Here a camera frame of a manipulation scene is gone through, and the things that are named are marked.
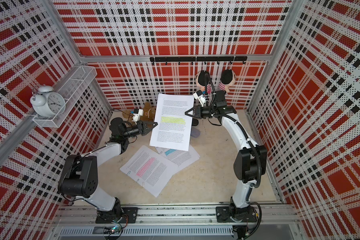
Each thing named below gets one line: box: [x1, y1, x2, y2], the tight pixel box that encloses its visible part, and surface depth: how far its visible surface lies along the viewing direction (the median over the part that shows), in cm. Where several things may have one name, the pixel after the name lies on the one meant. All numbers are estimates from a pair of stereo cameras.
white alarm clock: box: [30, 85, 66, 117], surface depth 63 cm
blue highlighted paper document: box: [155, 144, 200, 168], surface depth 97 cm
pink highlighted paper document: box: [119, 145, 179, 198], surface depth 91 cm
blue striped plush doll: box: [218, 69, 236, 93], surface depth 95 cm
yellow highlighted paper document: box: [149, 93, 195, 151], surface depth 80 cm
